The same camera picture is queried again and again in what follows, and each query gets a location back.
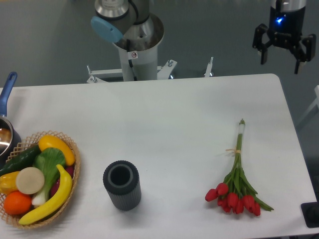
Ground purple red vegetable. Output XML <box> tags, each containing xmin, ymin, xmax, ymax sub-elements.
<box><xmin>49</xmin><ymin>164</ymin><xmax>74</xmax><ymax>198</ymax></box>

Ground green bok choy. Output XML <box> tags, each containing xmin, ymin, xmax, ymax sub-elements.
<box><xmin>32</xmin><ymin>147</ymin><xmax>66</xmax><ymax>207</ymax></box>

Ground black device at edge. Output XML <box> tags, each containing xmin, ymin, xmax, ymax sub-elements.
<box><xmin>301</xmin><ymin>202</ymin><xmax>319</xmax><ymax>228</ymax></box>

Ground orange fruit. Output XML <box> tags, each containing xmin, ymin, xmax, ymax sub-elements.
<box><xmin>3</xmin><ymin>191</ymin><xmax>31</xmax><ymax>215</ymax></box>

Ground blue handled saucepan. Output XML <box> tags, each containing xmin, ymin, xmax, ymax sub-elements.
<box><xmin>0</xmin><ymin>72</ymin><xmax>21</xmax><ymax>168</ymax></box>

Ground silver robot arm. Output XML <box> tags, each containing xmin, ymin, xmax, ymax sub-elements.
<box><xmin>91</xmin><ymin>0</ymin><xmax>316</xmax><ymax>74</ymax></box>

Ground yellow bell pepper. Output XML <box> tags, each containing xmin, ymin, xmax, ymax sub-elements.
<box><xmin>0</xmin><ymin>171</ymin><xmax>19</xmax><ymax>195</ymax></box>

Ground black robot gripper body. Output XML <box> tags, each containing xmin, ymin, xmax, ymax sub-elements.
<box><xmin>267</xmin><ymin>0</ymin><xmax>307</xmax><ymax>49</ymax></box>

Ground green cucumber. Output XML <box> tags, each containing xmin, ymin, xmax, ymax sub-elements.
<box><xmin>0</xmin><ymin>145</ymin><xmax>41</xmax><ymax>176</ymax></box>

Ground yellow banana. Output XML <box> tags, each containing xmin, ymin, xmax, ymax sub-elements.
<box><xmin>18</xmin><ymin>164</ymin><xmax>73</xmax><ymax>226</ymax></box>

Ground red tulip bouquet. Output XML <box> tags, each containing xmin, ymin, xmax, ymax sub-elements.
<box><xmin>205</xmin><ymin>119</ymin><xmax>274</xmax><ymax>217</ymax></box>

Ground dark grey ribbed vase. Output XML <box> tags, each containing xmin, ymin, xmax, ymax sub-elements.
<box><xmin>103</xmin><ymin>160</ymin><xmax>142</xmax><ymax>211</ymax></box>

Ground beige round disc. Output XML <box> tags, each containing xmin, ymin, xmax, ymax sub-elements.
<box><xmin>15</xmin><ymin>167</ymin><xmax>45</xmax><ymax>195</ymax></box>

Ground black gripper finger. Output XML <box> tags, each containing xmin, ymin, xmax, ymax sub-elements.
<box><xmin>294</xmin><ymin>34</ymin><xmax>317</xmax><ymax>74</ymax></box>
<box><xmin>252</xmin><ymin>23</ymin><xmax>272</xmax><ymax>65</ymax></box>

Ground white frame at right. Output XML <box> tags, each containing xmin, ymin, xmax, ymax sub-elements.
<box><xmin>296</xmin><ymin>85</ymin><xmax>319</xmax><ymax>130</ymax></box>

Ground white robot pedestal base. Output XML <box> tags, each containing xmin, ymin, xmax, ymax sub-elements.
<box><xmin>86</xmin><ymin>43</ymin><xmax>214</xmax><ymax>84</ymax></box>

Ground woven wicker basket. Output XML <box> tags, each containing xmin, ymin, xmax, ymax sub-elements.
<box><xmin>0</xmin><ymin>130</ymin><xmax>81</xmax><ymax>229</ymax></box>

